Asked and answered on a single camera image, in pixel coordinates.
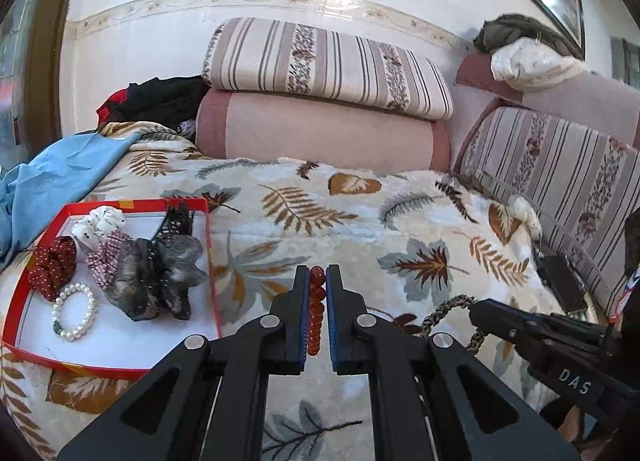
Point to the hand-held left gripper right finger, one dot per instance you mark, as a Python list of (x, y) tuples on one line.
[(334, 321)]

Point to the window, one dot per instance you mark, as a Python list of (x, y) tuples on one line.
[(627, 58)]

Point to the black phone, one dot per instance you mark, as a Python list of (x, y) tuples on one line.
[(562, 283)]

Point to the grey organza scrunchie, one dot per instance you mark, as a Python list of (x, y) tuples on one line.
[(135, 286)]

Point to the plaid scrunchie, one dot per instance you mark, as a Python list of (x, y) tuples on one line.
[(107, 256)]

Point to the dark green garment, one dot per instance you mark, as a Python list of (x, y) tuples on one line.
[(515, 26)]

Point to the striped floral cushion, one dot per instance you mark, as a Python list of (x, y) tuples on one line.
[(560, 161), (325, 61)]

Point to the leaf printed blanket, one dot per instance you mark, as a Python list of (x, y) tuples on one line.
[(400, 211)]

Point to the red cardboard box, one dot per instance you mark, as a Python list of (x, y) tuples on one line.
[(135, 341)]

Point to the red dotted scrunchie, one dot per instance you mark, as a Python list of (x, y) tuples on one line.
[(50, 266)]

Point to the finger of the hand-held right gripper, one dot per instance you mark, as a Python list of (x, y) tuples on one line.
[(505, 323)]

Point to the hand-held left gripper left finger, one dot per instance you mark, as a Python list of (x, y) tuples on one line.
[(301, 321)]

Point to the black clothing pile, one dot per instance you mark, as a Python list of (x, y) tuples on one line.
[(160, 96)]

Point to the pink bolster cushion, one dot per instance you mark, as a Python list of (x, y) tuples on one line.
[(325, 136)]

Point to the black hair clip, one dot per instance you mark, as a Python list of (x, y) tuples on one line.
[(177, 221)]

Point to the pink sofa backrest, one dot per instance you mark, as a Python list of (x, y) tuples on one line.
[(590, 96)]

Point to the white dotted scrunchie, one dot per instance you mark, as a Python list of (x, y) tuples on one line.
[(525, 213), (97, 223)]

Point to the blue cloth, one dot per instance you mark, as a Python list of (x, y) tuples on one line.
[(60, 166)]

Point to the wooden window frame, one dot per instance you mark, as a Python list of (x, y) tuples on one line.
[(50, 41)]

